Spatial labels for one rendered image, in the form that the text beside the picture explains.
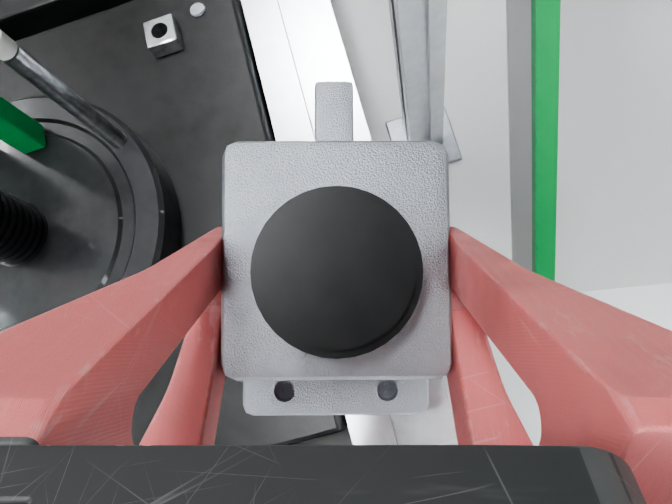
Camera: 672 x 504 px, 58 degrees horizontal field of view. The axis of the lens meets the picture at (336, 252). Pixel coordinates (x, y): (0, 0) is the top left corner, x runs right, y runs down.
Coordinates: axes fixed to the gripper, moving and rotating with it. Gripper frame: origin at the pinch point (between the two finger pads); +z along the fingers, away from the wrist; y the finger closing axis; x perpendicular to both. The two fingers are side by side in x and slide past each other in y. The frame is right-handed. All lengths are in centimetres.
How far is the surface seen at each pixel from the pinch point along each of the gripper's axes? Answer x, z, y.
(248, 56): 2.2, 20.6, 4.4
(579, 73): -1.1, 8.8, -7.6
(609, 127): 0.6, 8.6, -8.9
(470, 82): 6.6, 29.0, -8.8
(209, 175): 6.4, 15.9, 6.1
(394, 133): 9.2, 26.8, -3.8
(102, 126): 3.2, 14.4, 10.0
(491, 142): 9.3, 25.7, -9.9
